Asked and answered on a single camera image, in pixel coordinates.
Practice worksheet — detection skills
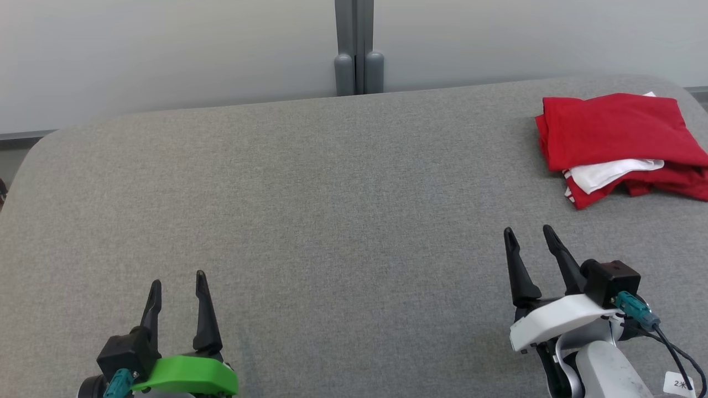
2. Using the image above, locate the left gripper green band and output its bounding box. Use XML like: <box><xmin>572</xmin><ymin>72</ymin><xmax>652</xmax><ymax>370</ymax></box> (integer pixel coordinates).
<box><xmin>77</xmin><ymin>269</ymin><xmax>240</xmax><ymax>398</ymax></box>

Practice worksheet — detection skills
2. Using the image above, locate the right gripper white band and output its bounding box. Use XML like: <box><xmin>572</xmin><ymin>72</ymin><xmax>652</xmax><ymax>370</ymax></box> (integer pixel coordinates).
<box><xmin>503</xmin><ymin>223</ymin><xmax>648</xmax><ymax>354</ymax></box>

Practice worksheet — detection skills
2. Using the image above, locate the red Bulls 23 jersey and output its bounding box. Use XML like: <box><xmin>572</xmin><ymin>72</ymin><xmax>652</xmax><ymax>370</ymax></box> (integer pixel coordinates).
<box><xmin>534</xmin><ymin>92</ymin><xmax>708</xmax><ymax>196</ymax></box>

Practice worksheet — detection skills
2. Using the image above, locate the red basketball shorts white waistband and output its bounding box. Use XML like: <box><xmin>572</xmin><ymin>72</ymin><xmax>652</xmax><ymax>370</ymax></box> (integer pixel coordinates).
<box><xmin>563</xmin><ymin>163</ymin><xmax>708</xmax><ymax>211</ymax></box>

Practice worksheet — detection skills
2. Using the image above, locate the grey fabric sofa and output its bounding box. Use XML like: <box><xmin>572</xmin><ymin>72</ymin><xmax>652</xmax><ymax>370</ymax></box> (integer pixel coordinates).
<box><xmin>0</xmin><ymin>74</ymin><xmax>708</xmax><ymax>398</ymax></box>

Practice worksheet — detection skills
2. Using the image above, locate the left camera cable teal plug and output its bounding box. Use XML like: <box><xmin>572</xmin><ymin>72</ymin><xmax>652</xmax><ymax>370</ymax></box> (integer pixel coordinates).
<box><xmin>102</xmin><ymin>367</ymin><xmax>137</xmax><ymax>398</ymax></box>

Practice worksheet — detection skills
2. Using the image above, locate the white paper cable tag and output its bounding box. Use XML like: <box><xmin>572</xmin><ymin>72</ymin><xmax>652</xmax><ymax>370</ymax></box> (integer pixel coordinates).
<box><xmin>662</xmin><ymin>371</ymin><xmax>695</xmax><ymax>398</ymax></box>

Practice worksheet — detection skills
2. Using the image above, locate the grey wall partition post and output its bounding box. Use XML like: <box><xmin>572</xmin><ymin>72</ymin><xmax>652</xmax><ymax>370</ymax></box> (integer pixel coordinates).
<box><xmin>333</xmin><ymin>0</ymin><xmax>386</xmax><ymax>98</ymax></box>

